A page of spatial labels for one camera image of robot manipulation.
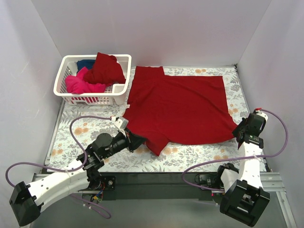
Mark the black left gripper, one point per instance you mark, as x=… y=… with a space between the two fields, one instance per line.
x=131 y=141

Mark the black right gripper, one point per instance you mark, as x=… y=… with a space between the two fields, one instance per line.
x=242 y=133

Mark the red t shirt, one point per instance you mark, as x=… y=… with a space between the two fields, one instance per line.
x=189 y=110

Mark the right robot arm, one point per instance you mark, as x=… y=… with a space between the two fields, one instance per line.
x=245 y=199

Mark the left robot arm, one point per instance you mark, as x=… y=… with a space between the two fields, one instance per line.
x=28 y=200

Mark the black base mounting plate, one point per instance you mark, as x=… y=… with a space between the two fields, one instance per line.
x=151 y=186

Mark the white plastic laundry basket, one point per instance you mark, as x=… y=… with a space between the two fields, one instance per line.
x=113 y=94

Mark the floral patterned table mat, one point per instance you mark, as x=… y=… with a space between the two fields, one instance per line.
x=79 y=125

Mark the dark red shirt in basket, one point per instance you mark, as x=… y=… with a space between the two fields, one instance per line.
x=106 y=70

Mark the pink shirt in basket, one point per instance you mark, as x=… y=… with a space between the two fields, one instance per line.
x=77 y=85

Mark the blue shirt in basket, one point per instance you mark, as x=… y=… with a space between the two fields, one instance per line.
x=88 y=63

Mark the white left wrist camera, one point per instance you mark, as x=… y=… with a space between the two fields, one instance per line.
x=121 y=123

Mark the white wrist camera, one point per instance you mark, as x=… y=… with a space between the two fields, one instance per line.
x=261 y=113
x=121 y=123

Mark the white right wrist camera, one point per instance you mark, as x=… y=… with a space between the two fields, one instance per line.
x=261 y=113

